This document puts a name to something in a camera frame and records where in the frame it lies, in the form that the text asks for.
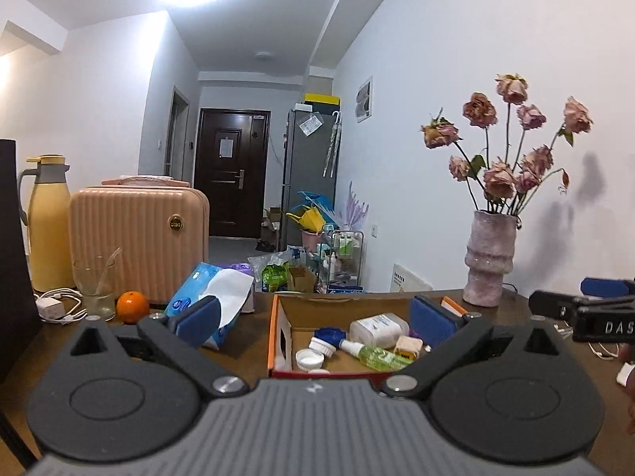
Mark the paper sheet on refrigerator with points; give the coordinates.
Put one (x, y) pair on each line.
(310, 124)

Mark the clear plastic bottle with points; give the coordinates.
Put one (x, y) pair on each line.
(377, 329)

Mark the stacked cardboard boxes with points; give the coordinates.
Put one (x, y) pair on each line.
(272, 228)

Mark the small cardboard box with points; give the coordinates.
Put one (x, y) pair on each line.
(301, 280)

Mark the pair of shoes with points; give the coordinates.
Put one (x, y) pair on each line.
(265, 245)

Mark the yellow box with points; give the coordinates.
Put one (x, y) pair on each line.
(322, 101)

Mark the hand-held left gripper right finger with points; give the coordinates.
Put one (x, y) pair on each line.
(434, 317)

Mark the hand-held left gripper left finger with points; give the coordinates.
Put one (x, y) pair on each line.
(198, 320)

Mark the orange fruit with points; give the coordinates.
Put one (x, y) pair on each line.
(133, 307)

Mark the pink ceramic vase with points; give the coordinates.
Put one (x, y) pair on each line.
(488, 258)

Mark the folded umbrella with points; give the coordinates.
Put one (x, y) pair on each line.
(333, 144)

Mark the small yellow-lidded jar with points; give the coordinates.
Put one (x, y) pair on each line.
(409, 344)

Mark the pink bucket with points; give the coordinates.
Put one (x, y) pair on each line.
(311, 240)

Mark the white round lid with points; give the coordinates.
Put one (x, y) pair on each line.
(308, 358)

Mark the small purple item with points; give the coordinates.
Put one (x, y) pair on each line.
(414, 332)

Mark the small ceiling fixture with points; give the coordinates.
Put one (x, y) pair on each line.
(264, 54)

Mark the black panel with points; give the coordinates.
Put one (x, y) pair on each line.
(15, 258)

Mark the dried pink roses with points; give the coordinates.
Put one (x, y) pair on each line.
(498, 178)

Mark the wall poster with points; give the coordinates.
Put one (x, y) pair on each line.
(364, 100)

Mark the blue tissue pack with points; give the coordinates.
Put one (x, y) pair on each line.
(233, 287)

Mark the green liquid spray bottle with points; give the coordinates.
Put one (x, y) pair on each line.
(379, 357)

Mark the purple wall decoration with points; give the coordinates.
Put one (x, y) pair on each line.
(357, 208)

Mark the white power adapter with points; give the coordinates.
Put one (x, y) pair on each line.
(626, 374)

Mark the blue white carton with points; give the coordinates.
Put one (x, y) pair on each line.
(345, 289)

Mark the pink ribbed suitcase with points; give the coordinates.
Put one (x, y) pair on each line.
(134, 238)

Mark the blue plastic bag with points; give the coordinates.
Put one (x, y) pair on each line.
(320, 203)

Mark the clear straw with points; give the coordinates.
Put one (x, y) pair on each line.
(110, 267)

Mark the purple tissue pack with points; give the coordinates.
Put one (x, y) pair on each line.
(240, 267)

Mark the dark brown entrance door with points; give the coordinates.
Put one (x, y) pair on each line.
(230, 183)

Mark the clear drinking glass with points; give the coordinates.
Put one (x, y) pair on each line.
(94, 292)

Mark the yellow thermos jug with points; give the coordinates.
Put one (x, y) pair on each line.
(49, 228)

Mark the grey interior door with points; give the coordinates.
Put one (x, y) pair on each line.
(177, 134)

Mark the grey refrigerator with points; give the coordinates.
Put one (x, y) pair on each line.
(305, 173)

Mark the cardboard box with orange edge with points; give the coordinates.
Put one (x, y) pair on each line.
(347, 307)

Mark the green snack bag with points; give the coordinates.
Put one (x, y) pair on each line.
(274, 277)

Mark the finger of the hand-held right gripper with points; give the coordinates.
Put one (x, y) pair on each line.
(550, 304)
(607, 286)

